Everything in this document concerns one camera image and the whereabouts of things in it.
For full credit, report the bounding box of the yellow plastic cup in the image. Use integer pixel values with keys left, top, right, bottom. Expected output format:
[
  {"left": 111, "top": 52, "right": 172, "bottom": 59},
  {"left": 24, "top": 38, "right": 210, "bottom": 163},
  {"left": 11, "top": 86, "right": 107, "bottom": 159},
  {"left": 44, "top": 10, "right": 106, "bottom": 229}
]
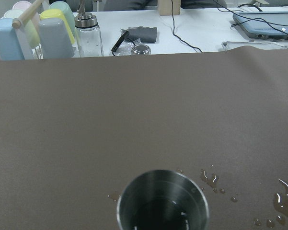
[{"left": 40, "top": 8, "right": 75, "bottom": 45}]

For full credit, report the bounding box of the grey plastic cup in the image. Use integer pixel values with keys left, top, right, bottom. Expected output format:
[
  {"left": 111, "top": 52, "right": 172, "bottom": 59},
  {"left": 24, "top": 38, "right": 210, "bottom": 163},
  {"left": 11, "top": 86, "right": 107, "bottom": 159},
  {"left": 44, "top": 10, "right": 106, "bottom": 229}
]
[{"left": 38, "top": 18, "right": 74, "bottom": 59}]

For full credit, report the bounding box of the mint green plastic cup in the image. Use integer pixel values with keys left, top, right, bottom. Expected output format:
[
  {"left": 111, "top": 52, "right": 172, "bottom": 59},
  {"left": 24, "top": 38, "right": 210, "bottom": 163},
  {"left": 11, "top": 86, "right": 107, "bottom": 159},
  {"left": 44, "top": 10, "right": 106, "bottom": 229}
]
[{"left": 49, "top": 1, "right": 75, "bottom": 36}]

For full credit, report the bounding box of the wooden cup rack handle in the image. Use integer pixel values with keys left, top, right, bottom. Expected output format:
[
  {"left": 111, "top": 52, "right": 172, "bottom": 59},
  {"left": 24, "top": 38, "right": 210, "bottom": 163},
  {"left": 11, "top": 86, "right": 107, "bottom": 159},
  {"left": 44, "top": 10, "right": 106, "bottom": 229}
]
[{"left": 12, "top": 0, "right": 44, "bottom": 29}]

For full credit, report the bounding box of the blue teach pendant tablet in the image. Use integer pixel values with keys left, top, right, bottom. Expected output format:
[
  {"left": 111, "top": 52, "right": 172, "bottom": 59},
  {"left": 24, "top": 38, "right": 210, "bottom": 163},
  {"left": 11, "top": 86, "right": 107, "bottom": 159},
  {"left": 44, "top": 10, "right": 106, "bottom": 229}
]
[{"left": 232, "top": 11, "right": 288, "bottom": 40}]

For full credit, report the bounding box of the black cable on desk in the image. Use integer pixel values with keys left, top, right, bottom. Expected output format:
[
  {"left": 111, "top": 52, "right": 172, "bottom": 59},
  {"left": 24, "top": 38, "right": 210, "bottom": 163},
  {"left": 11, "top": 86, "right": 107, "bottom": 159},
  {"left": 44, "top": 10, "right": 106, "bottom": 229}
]
[{"left": 170, "top": 0, "right": 203, "bottom": 53}]

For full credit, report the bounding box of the light blue plastic cup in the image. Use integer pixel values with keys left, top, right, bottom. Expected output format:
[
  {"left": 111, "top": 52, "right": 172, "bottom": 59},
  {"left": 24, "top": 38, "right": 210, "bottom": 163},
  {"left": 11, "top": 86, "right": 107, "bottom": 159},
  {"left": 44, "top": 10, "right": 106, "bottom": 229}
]
[{"left": 0, "top": 18, "right": 24, "bottom": 61}]

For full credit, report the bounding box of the glass bottle with steel cap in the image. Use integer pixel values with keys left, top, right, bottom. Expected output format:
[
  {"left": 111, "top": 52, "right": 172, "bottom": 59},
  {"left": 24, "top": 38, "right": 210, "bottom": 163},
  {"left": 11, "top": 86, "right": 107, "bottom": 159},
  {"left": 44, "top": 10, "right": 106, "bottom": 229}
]
[{"left": 74, "top": 0, "right": 104, "bottom": 58}]

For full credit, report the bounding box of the small steel round weight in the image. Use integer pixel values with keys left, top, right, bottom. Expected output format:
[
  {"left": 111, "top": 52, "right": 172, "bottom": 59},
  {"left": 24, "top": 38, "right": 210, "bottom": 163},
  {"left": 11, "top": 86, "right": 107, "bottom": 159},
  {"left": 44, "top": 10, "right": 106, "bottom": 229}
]
[{"left": 131, "top": 44, "right": 151, "bottom": 55}]

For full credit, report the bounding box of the brown table mat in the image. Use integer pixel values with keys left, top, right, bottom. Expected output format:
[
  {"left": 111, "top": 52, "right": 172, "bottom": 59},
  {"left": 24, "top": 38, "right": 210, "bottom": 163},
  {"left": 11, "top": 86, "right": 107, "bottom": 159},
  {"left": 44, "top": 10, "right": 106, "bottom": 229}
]
[{"left": 0, "top": 47, "right": 288, "bottom": 230}]

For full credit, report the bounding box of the steel double jigger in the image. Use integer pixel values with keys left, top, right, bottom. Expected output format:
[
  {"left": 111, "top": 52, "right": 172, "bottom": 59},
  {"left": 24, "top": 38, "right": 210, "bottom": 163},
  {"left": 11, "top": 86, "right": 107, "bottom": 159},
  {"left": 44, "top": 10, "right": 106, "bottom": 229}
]
[{"left": 116, "top": 170, "right": 209, "bottom": 230}]

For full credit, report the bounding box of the folded grey cloth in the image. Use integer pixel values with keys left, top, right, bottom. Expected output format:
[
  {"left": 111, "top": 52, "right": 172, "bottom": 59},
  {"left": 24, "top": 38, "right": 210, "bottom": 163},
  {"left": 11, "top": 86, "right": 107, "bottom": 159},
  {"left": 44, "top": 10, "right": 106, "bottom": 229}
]
[{"left": 127, "top": 26, "right": 157, "bottom": 43}]

